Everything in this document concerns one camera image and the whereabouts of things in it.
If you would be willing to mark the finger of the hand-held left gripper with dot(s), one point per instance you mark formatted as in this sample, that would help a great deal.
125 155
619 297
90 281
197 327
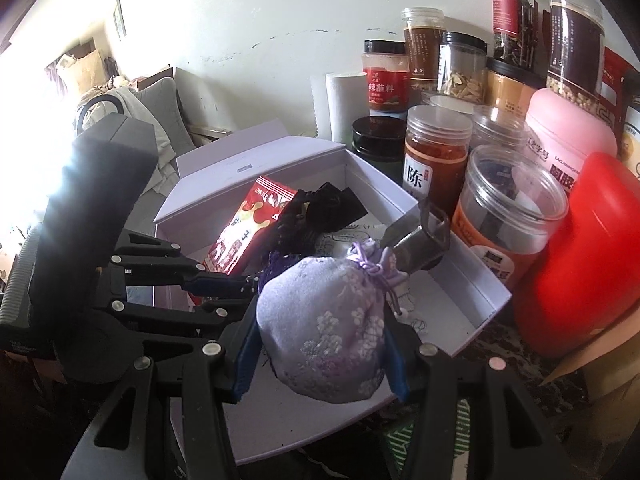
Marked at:
175 317
160 257

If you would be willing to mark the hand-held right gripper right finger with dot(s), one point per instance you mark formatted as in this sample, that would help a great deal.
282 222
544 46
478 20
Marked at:
395 365

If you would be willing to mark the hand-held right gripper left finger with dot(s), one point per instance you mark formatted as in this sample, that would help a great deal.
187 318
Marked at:
245 355

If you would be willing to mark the lavender sachet with purple tassel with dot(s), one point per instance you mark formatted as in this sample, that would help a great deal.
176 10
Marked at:
325 325

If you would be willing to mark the red snack packet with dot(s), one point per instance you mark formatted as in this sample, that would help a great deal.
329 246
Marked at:
245 225

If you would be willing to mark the pale lavender box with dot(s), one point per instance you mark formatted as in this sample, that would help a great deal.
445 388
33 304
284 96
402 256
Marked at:
450 290

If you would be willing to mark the grey binder clip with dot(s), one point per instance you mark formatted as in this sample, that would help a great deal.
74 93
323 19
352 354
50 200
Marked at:
420 240

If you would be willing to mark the white printed packet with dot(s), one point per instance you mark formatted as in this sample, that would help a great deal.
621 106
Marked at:
340 237

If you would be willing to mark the dark dotted hair scrunchie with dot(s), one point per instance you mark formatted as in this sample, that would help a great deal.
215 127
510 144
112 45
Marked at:
325 205

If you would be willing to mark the grey clothes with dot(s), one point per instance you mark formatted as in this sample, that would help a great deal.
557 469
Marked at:
150 150

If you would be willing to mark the white blue medicine box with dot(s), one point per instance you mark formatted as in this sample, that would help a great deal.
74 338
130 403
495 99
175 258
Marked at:
400 442

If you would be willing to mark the brown paper bag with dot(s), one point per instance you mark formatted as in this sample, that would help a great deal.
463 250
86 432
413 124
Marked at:
80 67

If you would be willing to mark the wide clear jar orange label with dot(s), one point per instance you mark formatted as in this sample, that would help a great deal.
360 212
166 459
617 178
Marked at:
505 210

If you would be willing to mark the brown kraft paper pouch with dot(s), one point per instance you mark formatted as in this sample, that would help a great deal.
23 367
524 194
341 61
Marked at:
600 360

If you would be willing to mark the orange jar with white label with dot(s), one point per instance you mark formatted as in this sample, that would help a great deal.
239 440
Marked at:
435 160

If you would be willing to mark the red plastic canister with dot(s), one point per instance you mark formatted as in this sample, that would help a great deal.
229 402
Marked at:
590 260

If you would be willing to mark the black jar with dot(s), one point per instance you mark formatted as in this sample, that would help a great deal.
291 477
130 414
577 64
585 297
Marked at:
377 142

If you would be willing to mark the white paper roll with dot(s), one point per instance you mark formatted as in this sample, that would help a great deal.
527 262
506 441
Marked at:
342 105

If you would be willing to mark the small clear plastic jar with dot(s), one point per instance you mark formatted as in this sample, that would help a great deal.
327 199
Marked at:
500 125

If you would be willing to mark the red-label seasoning jar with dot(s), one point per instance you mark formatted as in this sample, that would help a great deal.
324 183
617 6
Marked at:
385 80

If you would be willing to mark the pink lidded jar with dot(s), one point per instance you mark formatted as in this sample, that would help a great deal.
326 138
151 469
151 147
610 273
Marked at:
570 135

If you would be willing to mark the black-lidded jar of yellow powder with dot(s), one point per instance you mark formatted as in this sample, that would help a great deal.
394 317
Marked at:
512 90

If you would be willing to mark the black-lidded jar of pale slices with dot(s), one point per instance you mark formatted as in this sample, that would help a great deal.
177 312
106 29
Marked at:
462 67

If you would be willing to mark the clear jar of brown powder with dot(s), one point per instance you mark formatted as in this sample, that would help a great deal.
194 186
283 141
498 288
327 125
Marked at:
422 42

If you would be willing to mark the red stand-up pouch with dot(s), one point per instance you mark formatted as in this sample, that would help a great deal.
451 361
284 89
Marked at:
612 85

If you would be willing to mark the tall jar of beans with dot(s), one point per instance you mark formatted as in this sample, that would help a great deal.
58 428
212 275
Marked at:
575 45

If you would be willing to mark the tall jar of dark dried fruit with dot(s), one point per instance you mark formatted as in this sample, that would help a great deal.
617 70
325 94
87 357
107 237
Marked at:
512 10

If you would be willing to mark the wall picture frame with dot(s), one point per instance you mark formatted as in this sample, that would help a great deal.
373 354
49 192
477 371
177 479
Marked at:
118 17

